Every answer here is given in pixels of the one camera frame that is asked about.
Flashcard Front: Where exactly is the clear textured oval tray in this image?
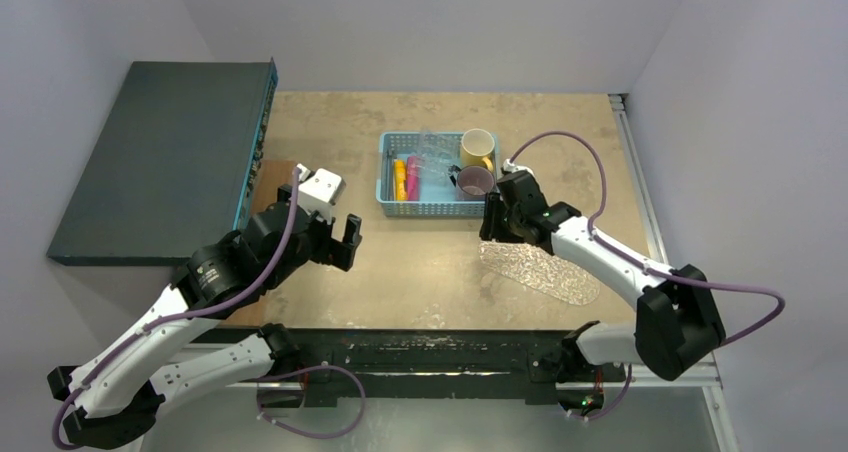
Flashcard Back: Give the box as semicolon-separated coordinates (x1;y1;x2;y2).
479;242;601;306

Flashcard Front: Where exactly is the purple translucent mug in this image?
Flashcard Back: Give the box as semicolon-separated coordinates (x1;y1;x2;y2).
449;165;495;201

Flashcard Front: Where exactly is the yellow mug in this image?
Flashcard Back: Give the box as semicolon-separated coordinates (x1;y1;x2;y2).
460;128;496;173

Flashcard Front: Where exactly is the pink toothpaste tube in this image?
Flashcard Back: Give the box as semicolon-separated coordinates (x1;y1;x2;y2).
406;155;422;202

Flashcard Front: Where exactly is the light blue perforated basket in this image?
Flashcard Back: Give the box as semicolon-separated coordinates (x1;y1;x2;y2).
375;131;484;218

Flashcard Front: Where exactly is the clear plastic packaging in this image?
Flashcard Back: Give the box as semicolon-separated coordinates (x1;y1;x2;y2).
416;129;461;185

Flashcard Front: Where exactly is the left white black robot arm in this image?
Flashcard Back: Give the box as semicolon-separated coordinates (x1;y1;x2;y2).
47;199;362;451

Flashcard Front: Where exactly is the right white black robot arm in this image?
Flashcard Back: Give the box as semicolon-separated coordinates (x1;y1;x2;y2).
480;171;727;381

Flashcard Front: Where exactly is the grey toothbrush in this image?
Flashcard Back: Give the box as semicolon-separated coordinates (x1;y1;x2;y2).
383;148;394;202

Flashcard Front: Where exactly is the yellow toothpaste tube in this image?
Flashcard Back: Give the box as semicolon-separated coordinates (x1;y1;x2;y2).
393;159;408;202

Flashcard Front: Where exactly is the dark grey flat box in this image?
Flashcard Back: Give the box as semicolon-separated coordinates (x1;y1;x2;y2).
46;60;278;267

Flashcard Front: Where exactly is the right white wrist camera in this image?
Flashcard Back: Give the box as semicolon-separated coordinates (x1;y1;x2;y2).
501;158;534;175

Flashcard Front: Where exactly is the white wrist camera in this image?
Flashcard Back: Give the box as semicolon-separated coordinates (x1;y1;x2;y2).
296;163;346;224
501;158;534;175

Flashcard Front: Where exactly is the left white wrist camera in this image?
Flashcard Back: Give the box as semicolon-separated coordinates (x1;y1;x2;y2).
296;163;346;224

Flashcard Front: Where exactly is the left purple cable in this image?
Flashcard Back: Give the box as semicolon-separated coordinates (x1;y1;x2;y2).
51;167;367;450

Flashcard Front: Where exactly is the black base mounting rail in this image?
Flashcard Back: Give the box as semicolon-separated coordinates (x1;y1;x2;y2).
269;327;626;407

